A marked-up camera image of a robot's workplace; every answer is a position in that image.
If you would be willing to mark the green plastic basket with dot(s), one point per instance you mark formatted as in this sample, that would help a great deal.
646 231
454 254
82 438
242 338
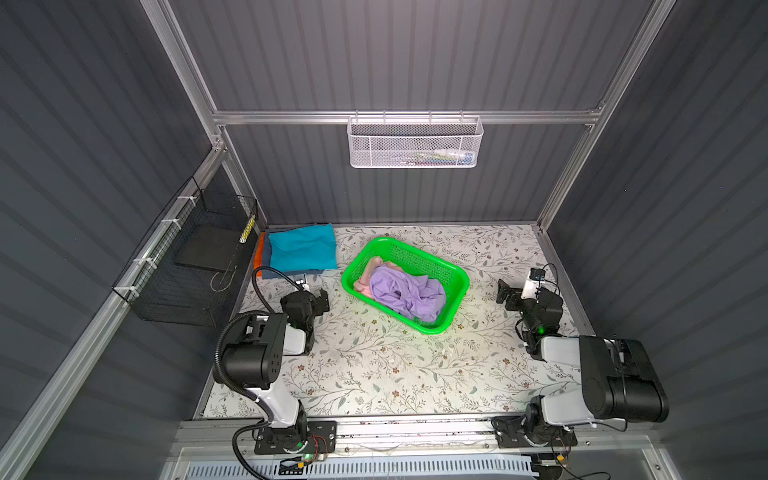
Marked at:
416 262

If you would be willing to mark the floral table mat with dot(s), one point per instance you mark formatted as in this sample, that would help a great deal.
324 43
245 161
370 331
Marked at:
365 362

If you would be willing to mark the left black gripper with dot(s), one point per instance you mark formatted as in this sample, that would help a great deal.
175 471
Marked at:
320 302

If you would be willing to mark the black wire basket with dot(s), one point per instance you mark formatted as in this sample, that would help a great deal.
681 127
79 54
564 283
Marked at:
194 266

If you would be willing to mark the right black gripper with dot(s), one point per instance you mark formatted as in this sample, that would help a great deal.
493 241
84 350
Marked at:
512 297

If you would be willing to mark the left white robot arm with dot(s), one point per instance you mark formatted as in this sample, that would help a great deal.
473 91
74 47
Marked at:
248 359

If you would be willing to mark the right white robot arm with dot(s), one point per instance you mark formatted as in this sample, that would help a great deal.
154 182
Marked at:
618 385

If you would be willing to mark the folded teal t-shirt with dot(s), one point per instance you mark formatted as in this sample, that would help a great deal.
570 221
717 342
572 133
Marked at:
306 248

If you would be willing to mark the white wire mesh basket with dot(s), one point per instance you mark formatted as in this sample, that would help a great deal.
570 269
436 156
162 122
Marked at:
414 142

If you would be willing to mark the folded orange t-shirt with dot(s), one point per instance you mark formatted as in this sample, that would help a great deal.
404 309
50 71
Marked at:
257 259

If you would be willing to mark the pink t-shirt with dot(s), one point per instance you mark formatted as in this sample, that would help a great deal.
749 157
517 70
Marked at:
362 285

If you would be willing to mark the purple t-shirt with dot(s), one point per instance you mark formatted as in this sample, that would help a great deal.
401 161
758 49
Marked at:
414 297

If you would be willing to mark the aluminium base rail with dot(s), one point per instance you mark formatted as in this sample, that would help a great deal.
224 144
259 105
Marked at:
352 435

